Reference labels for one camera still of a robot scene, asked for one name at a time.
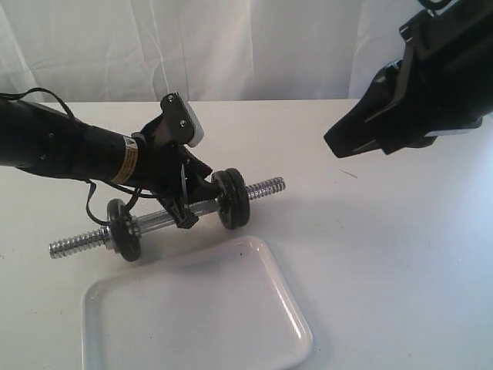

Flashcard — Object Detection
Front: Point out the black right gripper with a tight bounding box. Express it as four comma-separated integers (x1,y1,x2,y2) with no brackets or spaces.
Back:
324,0,492,157

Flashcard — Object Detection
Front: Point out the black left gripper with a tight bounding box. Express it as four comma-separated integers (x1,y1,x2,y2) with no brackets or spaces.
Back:
130,119,222,229

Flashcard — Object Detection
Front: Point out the black weight plate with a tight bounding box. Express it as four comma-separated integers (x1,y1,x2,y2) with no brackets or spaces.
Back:
106,198,142,262
212,170,240,230
226,168,250,227

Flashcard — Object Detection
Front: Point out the chrome threaded dumbbell bar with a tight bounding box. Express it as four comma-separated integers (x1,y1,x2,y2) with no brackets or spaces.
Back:
49,177,286,259

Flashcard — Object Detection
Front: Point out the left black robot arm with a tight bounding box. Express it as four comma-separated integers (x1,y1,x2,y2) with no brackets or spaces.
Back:
1,92,220,229

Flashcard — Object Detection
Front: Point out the white rectangular tray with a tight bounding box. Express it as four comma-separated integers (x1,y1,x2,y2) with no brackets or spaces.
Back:
82,236,313,369

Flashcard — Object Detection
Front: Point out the white backdrop curtain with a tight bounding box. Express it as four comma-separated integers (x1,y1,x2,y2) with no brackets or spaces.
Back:
1,1,421,102

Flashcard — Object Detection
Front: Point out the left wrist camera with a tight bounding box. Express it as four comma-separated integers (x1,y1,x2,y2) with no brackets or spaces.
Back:
158,91,204,148

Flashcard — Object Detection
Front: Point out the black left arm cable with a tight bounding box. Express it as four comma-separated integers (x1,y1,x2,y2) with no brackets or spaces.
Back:
0,87,155,228

